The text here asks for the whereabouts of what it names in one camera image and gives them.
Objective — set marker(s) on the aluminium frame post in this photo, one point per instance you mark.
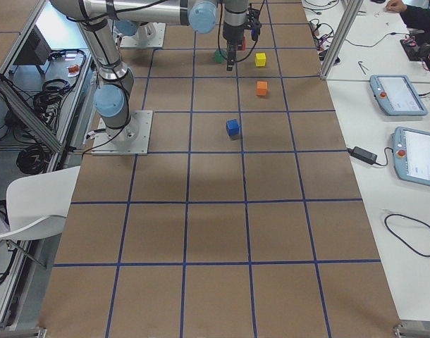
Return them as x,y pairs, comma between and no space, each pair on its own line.
342,31

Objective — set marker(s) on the blue teach pendant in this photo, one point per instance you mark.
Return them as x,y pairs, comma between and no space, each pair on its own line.
396,95
411,155

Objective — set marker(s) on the orange snack packet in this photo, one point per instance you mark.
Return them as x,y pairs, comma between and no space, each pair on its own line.
73,69

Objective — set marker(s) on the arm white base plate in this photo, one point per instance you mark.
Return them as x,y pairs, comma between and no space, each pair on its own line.
155,43
134,139

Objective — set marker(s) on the orange wooden block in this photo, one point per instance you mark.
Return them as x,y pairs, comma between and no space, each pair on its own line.
262,88

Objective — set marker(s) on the person's hand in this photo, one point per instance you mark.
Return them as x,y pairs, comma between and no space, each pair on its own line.
395,6

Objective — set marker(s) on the far blue teach pendant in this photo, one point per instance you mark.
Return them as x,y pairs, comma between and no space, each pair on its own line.
396,95

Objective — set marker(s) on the yellow wooden block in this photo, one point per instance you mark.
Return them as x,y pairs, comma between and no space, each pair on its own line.
260,60

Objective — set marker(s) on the metal allen key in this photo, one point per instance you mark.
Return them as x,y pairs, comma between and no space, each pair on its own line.
363,68

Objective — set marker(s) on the black power adapter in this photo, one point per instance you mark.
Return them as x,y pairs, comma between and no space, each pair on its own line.
363,155

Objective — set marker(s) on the near blue teach pendant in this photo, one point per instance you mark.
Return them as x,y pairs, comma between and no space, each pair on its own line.
411,155

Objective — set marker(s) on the green wooden block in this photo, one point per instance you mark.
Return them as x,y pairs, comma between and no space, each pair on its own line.
220,56

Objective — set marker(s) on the white chair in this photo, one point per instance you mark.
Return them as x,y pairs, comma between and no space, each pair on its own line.
38,205

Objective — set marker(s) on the red wooden block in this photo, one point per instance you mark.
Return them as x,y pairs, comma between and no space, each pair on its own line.
243,44

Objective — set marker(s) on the brown grid paper mat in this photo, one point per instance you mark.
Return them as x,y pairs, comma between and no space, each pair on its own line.
260,235

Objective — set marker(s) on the blue wooden block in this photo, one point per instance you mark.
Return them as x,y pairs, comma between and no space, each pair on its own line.
232,128

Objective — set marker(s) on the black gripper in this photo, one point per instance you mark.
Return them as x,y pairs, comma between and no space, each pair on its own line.
233,34

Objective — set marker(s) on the black electronic device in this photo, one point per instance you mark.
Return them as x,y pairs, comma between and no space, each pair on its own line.
415,52

